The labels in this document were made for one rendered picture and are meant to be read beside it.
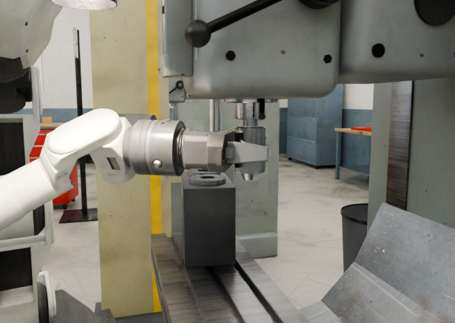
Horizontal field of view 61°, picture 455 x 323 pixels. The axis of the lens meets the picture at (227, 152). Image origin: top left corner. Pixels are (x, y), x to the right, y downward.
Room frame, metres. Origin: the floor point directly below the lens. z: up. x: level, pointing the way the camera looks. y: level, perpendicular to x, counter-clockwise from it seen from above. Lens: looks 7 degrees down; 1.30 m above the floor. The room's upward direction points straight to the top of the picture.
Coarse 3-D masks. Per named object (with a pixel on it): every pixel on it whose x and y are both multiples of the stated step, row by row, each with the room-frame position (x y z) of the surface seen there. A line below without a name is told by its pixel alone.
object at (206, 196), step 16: (192, 176) 0.94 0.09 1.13; (208, 176) 0.94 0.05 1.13; (224, 176) 0.94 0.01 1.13; (192, 192) 0.86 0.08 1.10; (208, 192) 0.86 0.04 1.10; (224, 192) 0.87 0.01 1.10; (192, 208) 0.86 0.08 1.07; (208, 208) 0.86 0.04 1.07; (224, 208) 0.87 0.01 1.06; (192, 224) 0.86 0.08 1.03; (208, 224) 0.86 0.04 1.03; (224, 224) 0.87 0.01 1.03; (192, 240) 0.86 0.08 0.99; (208, 240) 0.86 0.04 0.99; (224, 240) 0.87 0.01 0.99; (192, 256) 0.86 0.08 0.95; (208, 256) 0.86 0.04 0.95; (224, 256) 0.87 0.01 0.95
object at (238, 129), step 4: (236, 128) 0.58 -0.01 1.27; (240, 128) 0.57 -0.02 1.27; (244, 128) 0.57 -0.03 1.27; (248, 128) 0.57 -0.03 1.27; (252, 128) 0.57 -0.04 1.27; (256, 128) 0.57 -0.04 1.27; (260, 128) 0.57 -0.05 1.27; (264, 128) 0.58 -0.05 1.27; (236, 132) 0.58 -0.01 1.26; (240, 132) 0.57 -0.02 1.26; (244, 132) 0.57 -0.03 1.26; (248, 132) 0.57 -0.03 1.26; (252, 132) 0.57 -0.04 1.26; (256, 132) 0.57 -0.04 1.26; (260, 132) 0.57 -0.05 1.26; (264, 132) 0.58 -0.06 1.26
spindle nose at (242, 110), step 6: (234, 108) 0.59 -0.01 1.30; (240, 108) 0.57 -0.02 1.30; (246, 108) 0.57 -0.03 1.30; (252, 108) 0.57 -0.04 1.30; (258, 108) 0.57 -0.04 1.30; (234, 114) 0.59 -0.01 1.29; (240, 114) 0.57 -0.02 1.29; (246, 114) 0.57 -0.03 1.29; (252, 114) 0.57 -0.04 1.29; (258, 114) 0.57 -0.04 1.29
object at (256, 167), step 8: (240, 136) 0.57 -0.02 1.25; (248, 136) 0.57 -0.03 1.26; (256, 136) 0.57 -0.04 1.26; (264, 136) 0.58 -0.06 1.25; (256, 144) 0.57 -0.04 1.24; (264, 144) 0.58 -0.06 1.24; (240, 168) 0.57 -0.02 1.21; (248, 168) 0.57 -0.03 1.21; (256, 168) 0.57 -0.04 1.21; (264, 168) 0.58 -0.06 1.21
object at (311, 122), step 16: (336, 96) 7.71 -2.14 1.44; (288, 112) 8.86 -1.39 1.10; (304, 112) 8.11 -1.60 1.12; (320, 112) 7.62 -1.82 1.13; (336, 112) 7.71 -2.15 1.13; (288, 128) 8.84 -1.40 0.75; (304, 128) 8.10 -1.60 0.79; (320, 128) 7.62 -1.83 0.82; (336, 128) 7.72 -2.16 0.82; (288, 144) 8.83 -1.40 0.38; (304, 144) 8.08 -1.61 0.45; (320, 144) 7.63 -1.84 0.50; (336, 144) 7.72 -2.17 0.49; (304, 160) 8.08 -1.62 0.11; (320, 160) 7.63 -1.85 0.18
